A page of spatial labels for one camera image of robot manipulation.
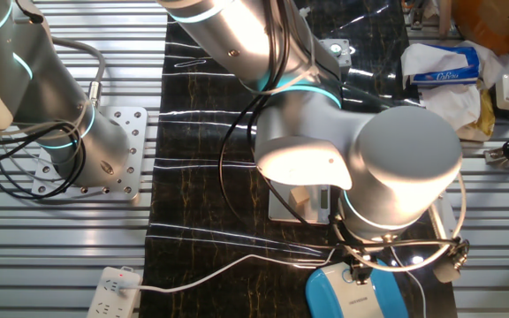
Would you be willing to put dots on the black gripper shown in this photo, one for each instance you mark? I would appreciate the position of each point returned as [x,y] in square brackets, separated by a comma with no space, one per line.
[361,269]

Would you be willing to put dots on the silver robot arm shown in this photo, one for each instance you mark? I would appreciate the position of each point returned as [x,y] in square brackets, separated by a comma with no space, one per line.
[396,168]

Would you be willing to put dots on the blue and white desk lamp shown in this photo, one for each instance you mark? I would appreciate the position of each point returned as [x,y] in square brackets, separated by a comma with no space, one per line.
[321,296]

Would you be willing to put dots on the white green button box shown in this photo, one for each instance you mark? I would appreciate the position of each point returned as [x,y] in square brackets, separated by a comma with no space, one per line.
[336,50]

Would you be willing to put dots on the small wooden cube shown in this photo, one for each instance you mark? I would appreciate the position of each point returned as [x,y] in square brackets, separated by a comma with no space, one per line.
[299,196]

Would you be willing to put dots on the silver kitchen scale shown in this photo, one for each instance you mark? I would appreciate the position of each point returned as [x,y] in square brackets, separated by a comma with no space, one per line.
[281,212]

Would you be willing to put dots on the crumpled white tissue paper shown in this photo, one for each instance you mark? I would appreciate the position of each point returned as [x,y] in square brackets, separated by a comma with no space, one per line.
[449,101]

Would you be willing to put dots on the black marble pattern mat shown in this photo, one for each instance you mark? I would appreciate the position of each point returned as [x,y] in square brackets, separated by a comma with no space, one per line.
[184,185]

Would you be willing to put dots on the yellow plastic bag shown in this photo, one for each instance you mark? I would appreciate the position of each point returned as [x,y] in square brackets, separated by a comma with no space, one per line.
[486,110]

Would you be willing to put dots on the white tissue in pack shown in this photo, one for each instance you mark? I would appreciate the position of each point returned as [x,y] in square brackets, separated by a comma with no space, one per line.
[418,57]

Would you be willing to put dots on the blue tissue pack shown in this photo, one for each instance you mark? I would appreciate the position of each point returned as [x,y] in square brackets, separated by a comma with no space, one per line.
[466,70]

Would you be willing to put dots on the white plastic bag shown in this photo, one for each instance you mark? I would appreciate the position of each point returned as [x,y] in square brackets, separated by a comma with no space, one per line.
[495,62]

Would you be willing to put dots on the white power strip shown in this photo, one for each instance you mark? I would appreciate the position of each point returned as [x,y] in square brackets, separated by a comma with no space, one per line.
[104,305]

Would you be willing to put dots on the brown cardboard box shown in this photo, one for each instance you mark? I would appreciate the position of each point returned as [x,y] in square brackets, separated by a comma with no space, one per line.
[497,22]

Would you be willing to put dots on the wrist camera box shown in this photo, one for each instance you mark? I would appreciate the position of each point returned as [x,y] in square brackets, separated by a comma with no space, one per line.
[449,265]

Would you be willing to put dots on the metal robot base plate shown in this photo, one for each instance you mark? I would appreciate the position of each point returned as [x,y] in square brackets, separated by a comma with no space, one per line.
[126,146]

